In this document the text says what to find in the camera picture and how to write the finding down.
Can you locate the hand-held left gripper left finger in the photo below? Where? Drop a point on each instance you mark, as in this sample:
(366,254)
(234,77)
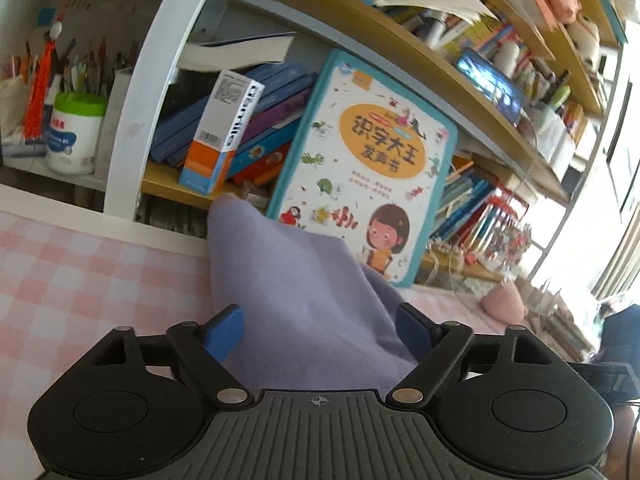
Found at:
(225,332)

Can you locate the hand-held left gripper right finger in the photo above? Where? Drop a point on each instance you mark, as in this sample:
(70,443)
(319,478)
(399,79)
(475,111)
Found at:
(412,327)

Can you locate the pink and purple sweater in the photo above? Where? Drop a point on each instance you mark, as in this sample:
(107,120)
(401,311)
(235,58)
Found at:
(300,300)

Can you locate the pink plush toy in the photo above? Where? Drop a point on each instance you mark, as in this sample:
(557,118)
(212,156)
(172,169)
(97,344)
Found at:
(502,302)

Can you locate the row of leaning thin books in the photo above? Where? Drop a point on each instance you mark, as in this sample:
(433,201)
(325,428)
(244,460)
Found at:
(462,205)

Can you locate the pink checkered tablecloth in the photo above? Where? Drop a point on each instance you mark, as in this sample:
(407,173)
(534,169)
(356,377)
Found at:
(75,270)

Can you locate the large children's picture book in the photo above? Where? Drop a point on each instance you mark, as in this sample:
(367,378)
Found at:
(365,160)

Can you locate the white and orange carton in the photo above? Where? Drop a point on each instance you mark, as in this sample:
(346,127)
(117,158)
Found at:
(220,135)

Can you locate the row of blue books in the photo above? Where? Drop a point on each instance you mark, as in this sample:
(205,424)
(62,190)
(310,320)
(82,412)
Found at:
(270,110)

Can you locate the white tub with green lid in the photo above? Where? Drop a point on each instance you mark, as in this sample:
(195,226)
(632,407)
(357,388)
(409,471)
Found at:
(75,135)

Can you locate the blue tablet screen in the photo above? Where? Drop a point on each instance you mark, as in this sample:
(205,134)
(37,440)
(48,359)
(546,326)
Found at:
(492,85)

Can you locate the thick open book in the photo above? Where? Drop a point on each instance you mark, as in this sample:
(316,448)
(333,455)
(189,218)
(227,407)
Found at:
(235,52)

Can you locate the wooden bookshelf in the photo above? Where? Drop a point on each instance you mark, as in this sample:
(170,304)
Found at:
(380,25)

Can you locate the holder of pens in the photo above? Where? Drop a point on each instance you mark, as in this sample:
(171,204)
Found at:
(75,67)

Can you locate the red tassel ornament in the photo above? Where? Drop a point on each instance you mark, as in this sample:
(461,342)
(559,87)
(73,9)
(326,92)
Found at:
(42,80)

